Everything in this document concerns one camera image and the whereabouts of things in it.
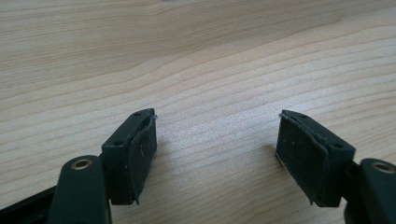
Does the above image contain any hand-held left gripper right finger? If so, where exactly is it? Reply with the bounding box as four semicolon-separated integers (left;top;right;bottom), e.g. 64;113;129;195
275;109;357;208

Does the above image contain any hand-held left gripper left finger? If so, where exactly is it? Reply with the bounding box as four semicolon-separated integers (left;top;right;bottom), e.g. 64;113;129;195
101;107;158;206

